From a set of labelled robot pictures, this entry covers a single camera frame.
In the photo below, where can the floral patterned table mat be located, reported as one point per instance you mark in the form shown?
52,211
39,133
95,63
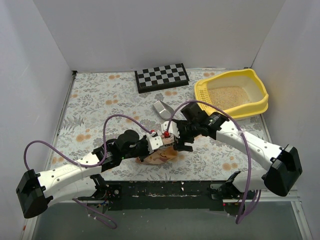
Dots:
104,105

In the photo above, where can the black and silver chessboard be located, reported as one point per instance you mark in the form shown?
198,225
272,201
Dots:
161,78

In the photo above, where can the small brown wooden ruler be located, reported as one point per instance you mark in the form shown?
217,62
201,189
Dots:
167,145

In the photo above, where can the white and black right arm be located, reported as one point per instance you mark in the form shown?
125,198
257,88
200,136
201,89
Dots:
281,166

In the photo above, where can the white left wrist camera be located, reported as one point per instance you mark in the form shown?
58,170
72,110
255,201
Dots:
154,141

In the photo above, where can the pink cat litter bag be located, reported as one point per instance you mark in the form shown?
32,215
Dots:
159,157

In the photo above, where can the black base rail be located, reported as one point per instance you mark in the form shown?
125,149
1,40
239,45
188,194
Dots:
213,195

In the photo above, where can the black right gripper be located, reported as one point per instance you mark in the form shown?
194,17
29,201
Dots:
183,133

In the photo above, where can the silver metal scoop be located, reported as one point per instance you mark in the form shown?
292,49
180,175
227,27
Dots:
163,110

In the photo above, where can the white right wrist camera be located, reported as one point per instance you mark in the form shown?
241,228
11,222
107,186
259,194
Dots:
170,128

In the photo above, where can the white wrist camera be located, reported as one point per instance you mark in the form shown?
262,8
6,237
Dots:
170,128
154,141

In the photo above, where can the yellow and white litter box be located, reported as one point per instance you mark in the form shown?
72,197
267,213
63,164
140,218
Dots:
239,93

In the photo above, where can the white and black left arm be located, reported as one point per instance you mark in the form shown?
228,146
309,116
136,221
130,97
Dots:
36,190

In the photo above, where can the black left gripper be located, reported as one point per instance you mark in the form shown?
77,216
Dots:
144,146

